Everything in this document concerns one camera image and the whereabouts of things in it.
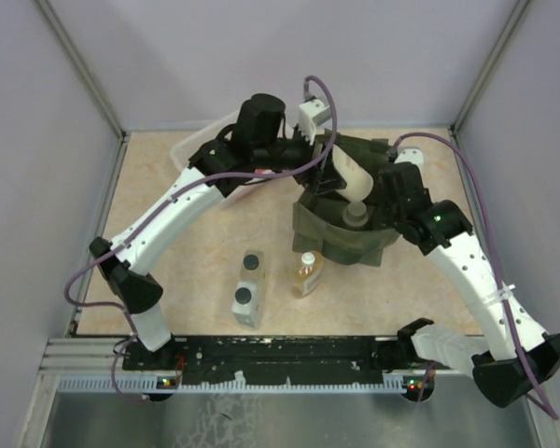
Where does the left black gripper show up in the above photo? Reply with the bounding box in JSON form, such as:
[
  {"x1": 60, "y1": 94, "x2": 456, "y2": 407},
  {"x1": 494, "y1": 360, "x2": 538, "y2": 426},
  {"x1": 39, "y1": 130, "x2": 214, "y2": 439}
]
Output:
[{"x1": 253, "y1": 118, "x2": 346, "y2": 193}]

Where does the cream bottle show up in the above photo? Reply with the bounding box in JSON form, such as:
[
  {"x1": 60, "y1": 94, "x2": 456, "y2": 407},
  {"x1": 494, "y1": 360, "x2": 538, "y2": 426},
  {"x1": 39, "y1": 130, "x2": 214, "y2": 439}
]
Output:
[
  {"x1": 342, "y1": 203, "x2": 369, "y2": 229},
  {"x1": 332, "y1": 146, "x2": 373, "y2": 203}
]

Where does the olive green canvas bag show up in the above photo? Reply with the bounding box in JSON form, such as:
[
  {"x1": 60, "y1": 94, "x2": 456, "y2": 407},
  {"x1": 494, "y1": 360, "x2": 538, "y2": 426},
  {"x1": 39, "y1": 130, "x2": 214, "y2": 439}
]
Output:
[{"x1": 292, "y1": 133, "x2": 399, "y2": 267}]

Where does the clear square bottle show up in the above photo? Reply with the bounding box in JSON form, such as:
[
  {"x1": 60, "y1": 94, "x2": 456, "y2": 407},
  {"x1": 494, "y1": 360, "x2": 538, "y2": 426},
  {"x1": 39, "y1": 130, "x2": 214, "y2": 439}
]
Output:
[
  {"x1": 239, "y1": 250, "x2": 267, "y2": 283},
  {"x1": 231, "y1": 280, "x2": 267, "y2": 329}
]

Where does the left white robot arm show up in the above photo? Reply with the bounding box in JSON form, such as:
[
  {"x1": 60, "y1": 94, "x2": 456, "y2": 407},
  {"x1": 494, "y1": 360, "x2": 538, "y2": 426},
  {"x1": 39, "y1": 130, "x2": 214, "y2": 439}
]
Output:
[{"x1": 90, "y1": 92, "x2": 337, "y2": 371}]

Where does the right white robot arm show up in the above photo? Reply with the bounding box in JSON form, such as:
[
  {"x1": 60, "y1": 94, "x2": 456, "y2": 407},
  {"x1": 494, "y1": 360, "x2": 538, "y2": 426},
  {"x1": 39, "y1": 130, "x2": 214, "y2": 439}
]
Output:
[{"x1": 379, "y1": 162, "x2": 560, "y2": 408}]

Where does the amber liquid bottle white cap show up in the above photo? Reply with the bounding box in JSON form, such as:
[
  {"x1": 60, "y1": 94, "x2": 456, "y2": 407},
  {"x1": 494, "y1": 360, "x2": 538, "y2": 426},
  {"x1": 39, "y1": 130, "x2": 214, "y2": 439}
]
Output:
[{"x1": 292, "y1": 251, "x2": 324, "y2": 299}]

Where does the white plastic basket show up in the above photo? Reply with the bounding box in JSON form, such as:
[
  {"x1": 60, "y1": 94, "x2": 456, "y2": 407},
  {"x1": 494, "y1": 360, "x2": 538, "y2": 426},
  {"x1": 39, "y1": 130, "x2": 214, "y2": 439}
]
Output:
[{"x1": 170, "y1": 110, "x2": 261, "y2": 208}]

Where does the clear square bottle front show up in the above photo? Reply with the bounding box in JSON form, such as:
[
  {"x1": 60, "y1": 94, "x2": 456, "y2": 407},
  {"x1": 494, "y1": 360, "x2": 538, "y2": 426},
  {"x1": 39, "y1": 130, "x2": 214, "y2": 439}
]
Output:
[{"x1": 231, "y1": 280, "x2": 267, "y2": 329}]

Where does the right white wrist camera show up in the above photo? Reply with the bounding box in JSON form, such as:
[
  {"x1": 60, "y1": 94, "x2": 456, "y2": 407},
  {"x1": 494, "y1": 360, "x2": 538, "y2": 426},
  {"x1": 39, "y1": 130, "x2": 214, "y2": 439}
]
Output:
[{"x1": 392, "y1": 147, "x2": 425, "y2": 169}]

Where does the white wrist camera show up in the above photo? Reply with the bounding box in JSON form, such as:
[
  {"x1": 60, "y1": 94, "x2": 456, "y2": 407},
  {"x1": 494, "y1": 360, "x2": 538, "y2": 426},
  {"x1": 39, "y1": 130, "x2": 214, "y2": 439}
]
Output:
[
  {"x1": 298, "y1": 98, "x2": 331, "y2": 144},
  {"x1": 392, "y1": 147, "x2": 425, "y2": 169}
]

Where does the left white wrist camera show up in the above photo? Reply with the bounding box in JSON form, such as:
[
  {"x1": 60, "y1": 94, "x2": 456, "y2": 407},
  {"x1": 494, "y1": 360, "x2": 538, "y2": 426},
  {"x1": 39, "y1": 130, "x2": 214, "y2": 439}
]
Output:
[{"x1": 298, "y1": 98, "x2": 331, "y2": 144}]

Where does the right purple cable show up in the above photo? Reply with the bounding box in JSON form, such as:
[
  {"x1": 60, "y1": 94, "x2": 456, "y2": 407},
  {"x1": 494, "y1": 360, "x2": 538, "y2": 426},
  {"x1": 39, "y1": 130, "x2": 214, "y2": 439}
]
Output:
[{"x1": 387, "y1": 133, "x2": 559, "y2": 419}]

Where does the purple cable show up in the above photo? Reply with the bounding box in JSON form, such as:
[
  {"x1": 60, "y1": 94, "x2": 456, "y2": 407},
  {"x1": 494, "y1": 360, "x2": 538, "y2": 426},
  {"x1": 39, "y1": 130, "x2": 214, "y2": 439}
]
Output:
[
  {"x1": 387, "y1": 133, "x2": 559, "y2": 419},
  {"x1": 63, "y1": 74, "x2": 341, "y2": 403}
]

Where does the right aluminium frame post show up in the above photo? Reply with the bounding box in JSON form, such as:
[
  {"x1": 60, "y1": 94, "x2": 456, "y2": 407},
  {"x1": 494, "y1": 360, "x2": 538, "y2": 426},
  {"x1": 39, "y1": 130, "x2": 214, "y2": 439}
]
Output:
[{"x1": 450, "y1": 0, "x2": 533, "y2": 135}]

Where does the aluminium frame post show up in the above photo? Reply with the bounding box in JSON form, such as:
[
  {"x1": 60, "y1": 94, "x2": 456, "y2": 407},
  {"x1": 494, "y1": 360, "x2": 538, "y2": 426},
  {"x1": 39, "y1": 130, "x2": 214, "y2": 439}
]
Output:
[
  {"x1": 32, "y1": 0, "x2": 126, "y2": 140},
  {"x1": 450, "y1": 0, "x2": 533, "y2": 135}
]

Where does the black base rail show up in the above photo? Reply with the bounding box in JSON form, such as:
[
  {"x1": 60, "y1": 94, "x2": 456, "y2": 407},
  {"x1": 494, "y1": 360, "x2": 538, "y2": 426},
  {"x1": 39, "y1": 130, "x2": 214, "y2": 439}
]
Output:
[{"x1": 122, "y1": 336, "x2": 428, "y2": 385}]

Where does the white slotted cable duct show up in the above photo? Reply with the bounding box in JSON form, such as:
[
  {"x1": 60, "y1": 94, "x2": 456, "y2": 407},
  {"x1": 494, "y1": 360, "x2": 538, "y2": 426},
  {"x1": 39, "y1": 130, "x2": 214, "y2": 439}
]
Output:
[{"x1": 58, "y1": 371, "x2": 433, "y2": 396}]

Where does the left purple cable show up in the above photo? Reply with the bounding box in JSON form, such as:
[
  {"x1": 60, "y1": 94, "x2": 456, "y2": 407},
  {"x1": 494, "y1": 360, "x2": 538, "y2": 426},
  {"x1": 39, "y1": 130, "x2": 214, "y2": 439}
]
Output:
[{"x1": 63, "y1": 74, "x2": 341, "y2": 403}]

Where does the left aluminium frame post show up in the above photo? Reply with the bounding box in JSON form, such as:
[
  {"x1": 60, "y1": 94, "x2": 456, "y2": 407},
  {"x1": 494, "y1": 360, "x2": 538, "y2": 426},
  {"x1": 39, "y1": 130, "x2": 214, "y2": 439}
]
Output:
[{"x1": 32, "y1": 0, "x2": 126, "y2": 140}]

